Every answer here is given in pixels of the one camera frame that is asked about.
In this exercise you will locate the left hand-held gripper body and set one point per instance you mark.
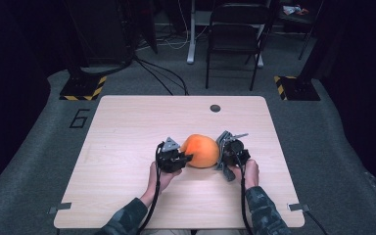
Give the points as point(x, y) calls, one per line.
point(170, 145)

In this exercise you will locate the clutter on dark side table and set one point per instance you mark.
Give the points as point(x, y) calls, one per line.
point(294, 10)

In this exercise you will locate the person's right hand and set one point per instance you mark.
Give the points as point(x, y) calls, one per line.
point(249, 174)

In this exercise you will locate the dark round table grommet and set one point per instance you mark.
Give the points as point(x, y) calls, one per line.
point(215, 108)

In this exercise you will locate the dark cabinet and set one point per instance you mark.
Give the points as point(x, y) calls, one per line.
point(101, 29)

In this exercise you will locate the black folding chair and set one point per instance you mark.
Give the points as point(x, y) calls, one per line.
point(236, 36)

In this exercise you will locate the person's left hand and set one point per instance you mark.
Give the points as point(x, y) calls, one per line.
point(158, 181)

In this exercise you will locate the orange plush toy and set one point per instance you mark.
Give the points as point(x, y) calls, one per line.
point(202, 151)

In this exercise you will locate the grey towel cloth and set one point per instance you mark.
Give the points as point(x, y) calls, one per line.
point(221, 143)

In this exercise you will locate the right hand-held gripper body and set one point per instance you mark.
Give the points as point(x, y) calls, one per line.
point(238, 145)

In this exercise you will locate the striped black stand base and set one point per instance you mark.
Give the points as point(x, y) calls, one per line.
point(81, 88)
point(298, 88)

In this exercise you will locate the white desk leg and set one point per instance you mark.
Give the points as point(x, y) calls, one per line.
point(192, 39)

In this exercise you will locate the grey tape strip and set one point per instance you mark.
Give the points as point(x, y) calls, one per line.
point(298, 207)
point(60, 207)

